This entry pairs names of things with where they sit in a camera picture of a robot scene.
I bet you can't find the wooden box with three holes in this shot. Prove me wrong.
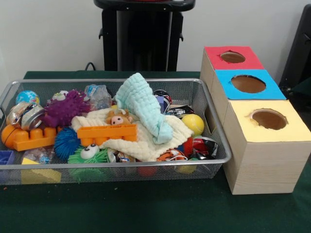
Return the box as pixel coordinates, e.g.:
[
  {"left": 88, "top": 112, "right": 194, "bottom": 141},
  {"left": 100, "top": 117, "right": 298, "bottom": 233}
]
[{"left": 200, "top": 46, "right": 311, "bottom": 195}]

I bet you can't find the purple spiky rubber toy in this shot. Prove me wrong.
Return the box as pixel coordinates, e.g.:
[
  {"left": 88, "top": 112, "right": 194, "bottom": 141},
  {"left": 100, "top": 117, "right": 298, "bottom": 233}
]
[{"left": 41, "top": 89, "right": 92, "bottom": 128}]

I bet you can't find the black stand frame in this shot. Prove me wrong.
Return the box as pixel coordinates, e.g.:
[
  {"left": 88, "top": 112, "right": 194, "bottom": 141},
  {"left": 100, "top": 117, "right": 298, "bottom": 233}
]
[{"left": 279, "top": 3, "right": 311, "bottom": 98}]

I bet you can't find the long orange toy brick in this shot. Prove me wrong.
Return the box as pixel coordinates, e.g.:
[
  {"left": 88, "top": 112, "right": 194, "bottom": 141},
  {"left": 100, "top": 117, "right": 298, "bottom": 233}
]
[{"left": 76, "top": 123, "right": 138, "bottom": 146}]

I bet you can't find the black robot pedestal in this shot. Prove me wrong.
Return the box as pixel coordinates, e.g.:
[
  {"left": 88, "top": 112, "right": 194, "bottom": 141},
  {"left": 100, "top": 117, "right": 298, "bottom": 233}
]
[{"left": 93, "top": 0, "right": 196, "bottom": 72}]

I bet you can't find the yellow ball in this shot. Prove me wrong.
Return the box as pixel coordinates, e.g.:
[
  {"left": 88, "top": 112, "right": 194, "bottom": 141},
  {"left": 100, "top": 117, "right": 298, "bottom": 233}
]
[{"left": 181, "top": 114, "right": 205, "bottom": 135}]

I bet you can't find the cream waffle cloth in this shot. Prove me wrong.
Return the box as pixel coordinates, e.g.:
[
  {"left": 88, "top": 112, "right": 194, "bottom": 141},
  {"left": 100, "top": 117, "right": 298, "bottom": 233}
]
[{"left": 70, "top": 108, "right": 194, "bottom": 162}]

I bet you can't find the blue puffer ball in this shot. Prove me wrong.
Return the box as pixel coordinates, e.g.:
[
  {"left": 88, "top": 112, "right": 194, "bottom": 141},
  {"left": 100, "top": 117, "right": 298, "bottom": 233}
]
[{"left": 53, "top": 126, "right": 81, "bottom": 161}]

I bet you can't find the green puffer toy with eyes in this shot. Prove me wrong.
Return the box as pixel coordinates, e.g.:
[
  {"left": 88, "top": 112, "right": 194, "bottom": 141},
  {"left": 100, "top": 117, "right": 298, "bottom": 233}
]
[{"left": 67, "top": 143, "right": 109, "bottom": 166}]

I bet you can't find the small brown plush toy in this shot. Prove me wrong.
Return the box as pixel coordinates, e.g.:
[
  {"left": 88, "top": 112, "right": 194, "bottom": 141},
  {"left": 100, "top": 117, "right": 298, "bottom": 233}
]
[{"left": 105, "top": 109, "right": 134, "bottom": 126}]

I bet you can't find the small globe ball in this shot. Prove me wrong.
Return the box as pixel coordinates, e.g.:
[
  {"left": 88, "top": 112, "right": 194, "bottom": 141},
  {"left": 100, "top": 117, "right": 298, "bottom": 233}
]
[{"left": 16, "top": 90, "right": 40, "bottom": 105}]

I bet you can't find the dark green table cloth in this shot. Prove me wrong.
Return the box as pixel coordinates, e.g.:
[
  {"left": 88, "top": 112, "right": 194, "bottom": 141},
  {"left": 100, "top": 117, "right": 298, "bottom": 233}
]
[
  {"left": 291, "top": 77, "right": 311, "bottom": 97},
  {"left": 0, "top": 70, "right": 311, "bottom": 233}
]

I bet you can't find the silver wire mesh bin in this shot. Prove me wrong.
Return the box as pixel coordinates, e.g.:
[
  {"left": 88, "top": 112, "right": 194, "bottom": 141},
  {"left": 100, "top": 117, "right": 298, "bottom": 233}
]
[{"left": 0, "top": 77, "right": 231, "bottom": 185}]

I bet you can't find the light blue waffle cloth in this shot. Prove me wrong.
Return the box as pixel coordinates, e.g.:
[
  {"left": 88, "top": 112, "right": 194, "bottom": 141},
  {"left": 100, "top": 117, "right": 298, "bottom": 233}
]
[{"left": 115, "top": 72, "right": 173, "bottom": 144}]

